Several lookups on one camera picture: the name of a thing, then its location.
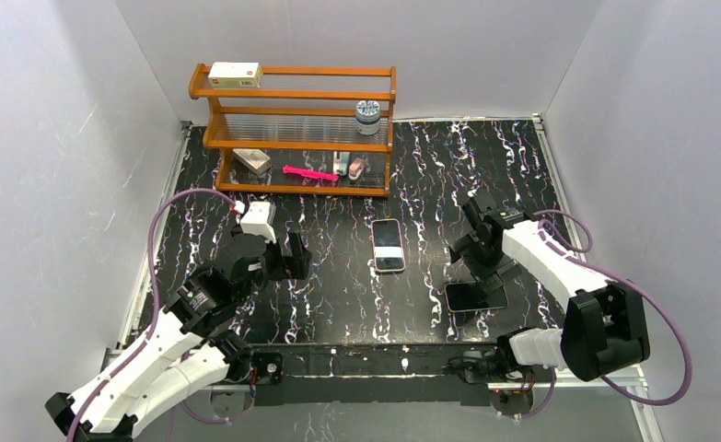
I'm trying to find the black phone with light edge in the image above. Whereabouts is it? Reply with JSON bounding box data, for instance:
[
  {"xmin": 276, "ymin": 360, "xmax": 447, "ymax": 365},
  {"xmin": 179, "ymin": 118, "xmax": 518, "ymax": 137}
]
[{"xmin": 445, "ymin": 282, "xmax": 508, "ymax": 313}]

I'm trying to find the beige phone case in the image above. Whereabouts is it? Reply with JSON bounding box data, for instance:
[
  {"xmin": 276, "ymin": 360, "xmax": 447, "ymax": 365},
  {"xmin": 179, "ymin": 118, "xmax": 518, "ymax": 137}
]
[{"xmin": 370, "ymin": 218, "xmax": 407, "ymax": 274}]

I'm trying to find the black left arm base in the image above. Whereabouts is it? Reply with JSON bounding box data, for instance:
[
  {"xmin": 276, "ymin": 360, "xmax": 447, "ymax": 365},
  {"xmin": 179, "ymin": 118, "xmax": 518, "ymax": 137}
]
[{"xmin": 210, "ymin": 331, "xmax": 285, "ymax": 422}]

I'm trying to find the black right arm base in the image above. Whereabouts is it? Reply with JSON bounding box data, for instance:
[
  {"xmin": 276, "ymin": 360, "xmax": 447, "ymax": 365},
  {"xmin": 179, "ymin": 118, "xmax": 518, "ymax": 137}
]
[{"xmin": 445, "ymin": 348, "xmax": 557, "ymax": 423}]

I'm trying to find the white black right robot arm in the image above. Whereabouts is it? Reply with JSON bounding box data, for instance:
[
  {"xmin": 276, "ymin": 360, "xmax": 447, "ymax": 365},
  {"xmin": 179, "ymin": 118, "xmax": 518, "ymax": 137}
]
[{"xmin": 445, "ymin": 194, "xmax": 650, "ymax": 381}]

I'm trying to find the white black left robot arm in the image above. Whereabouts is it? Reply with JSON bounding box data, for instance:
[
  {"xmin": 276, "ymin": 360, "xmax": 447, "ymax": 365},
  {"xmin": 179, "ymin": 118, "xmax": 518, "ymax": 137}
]
[{"xmin": 44, "ymin": 232, "xmax": 312, "ymax": 441}]

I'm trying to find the pink comb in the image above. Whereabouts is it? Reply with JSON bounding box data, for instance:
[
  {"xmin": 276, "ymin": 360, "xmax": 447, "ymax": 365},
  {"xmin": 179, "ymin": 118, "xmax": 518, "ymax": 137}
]
[{"xmin": 282, "ymin": 165, "xmax": 340, "ymax": 182}]

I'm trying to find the small grey white box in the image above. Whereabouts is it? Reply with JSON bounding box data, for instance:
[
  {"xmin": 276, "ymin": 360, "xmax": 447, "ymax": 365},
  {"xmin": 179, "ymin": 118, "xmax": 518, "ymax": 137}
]
[{"xmin": 233, "ymin": 148, "xmax": 272, "ymax": 177}]

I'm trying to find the small white blue box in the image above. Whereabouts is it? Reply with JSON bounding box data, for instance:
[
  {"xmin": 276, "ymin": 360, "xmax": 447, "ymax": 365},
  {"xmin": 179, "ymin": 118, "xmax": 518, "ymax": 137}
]
[{"xmin": 332, "ymin": 151, "xmax": 350, "ymax": 176}]

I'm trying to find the pink white stapler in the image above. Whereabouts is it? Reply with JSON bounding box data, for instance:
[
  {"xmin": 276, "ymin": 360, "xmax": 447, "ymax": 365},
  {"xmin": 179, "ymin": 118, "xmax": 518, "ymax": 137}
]
[{"xmin": 347, "ymin": 157, "xmax": 366, "ymax": 181}]

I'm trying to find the orange wooden shelf rack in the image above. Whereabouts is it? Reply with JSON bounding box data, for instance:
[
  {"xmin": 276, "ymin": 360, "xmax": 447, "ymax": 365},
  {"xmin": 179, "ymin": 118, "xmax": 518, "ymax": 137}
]
[{"xmin": 188, "ymin": 64, "xmax": 398, "ymax": 198}]

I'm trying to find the round blue white tin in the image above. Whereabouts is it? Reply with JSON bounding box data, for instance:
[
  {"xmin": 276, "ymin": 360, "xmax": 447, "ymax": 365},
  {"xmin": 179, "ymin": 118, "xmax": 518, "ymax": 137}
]
[{"xmin": 355, "ymin": 100, "xmax": 381, "ymax": 135}]

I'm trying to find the white red box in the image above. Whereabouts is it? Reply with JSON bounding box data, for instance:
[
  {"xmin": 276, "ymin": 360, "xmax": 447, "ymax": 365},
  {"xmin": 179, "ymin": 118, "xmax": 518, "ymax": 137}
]
[{"xmin": 208, "ymin": 62, "xmax": 262, "ymax": 88}]

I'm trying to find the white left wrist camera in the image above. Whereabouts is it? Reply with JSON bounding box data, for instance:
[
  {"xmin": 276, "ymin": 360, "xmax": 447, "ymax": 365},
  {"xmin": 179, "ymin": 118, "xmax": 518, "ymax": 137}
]
[{"xmin": 239, "ymin": 201, "xmax": 277, "ymax": 243}]

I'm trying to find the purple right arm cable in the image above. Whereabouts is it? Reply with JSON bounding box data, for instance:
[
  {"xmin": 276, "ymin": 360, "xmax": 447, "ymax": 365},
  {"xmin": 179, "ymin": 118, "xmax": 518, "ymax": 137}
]
[{"xmin": 521, "ymin": 209, "xmax": 694, "ymax": 421}]

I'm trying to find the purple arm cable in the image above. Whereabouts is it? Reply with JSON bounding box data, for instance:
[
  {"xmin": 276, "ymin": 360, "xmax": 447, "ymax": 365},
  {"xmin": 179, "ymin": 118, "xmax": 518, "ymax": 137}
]
[
  {"xmin": 521, "ymin": 209, "xmax": 694, "ymax": 421},
  {"xmin": 65, "ymin": 187, "xmax": 245, "ymax": 442}
]

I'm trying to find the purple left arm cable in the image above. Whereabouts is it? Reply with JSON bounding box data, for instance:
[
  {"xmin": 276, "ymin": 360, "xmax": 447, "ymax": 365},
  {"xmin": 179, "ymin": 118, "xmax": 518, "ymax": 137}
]
[{"xmin": 65, "ymin": 187, "xmax": 245, "ymax": 442}]

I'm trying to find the aluminium front frame rail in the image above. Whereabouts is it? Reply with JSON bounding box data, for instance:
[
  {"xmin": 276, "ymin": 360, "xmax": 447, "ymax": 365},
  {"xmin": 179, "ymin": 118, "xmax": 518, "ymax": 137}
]
[{"xmin": 85, "ymin": 346, "xmax": 667, "ymax": 442}]

